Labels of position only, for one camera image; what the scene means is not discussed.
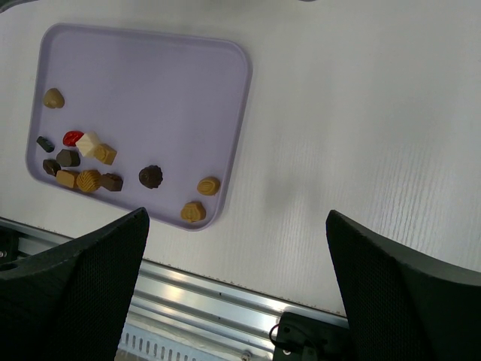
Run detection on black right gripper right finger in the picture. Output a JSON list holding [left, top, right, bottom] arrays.
[[326, 211, 480, 360]]

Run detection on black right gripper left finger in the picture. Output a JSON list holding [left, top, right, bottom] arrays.
[[1, 208, 150, 360]]

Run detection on caramel ridged leaf chocolate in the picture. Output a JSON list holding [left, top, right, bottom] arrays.
[[77, 169, 101, 193]]

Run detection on caramel rectangular chocolate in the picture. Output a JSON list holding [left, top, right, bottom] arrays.
[[56, 170, 80, 189]]

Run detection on dark brown square chocolate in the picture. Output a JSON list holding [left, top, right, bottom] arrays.
[[100, 173, 123, 192]]

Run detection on dark lips chocolate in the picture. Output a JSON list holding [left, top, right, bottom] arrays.
[[42, 159, 62, 177]]

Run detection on dark rose chocolate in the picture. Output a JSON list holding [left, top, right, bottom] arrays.
[[138, 165, 163, 189]]

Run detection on caramel shell chocolate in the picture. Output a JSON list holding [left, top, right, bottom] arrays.
[[180, 201, 207, 223]]

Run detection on caramel leaf square chocolate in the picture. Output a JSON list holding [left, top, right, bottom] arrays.
[[94, 144, 117, 165]]

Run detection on white ridged square chocolate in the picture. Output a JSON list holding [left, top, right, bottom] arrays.
[[75, 132, 100, 158]]

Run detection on small dark ridged chocolate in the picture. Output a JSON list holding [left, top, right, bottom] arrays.
[[36, 136, 55, 153]]

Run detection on red lips chocolate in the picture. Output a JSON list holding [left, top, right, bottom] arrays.
[[62, 130, 84, 147]]

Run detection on caramel oval chocolate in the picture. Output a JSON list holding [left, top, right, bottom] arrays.
[[197, 176, 221, 196]]

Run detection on tan heart chocolate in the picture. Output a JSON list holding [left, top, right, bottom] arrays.
[[42, 88, 65, 109]]

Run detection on lilac plastic tray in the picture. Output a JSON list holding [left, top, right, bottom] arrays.
[[26, 23, 252, 231]]

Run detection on white slotted cable duct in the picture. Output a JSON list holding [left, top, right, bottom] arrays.
[[118, 323, 272, 360]]

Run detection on aluminium frame rail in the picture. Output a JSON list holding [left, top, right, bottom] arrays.
[[0, 217, 350, 354]]

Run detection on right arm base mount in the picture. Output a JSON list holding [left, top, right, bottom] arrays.
[[268, 312, 358, 361]]

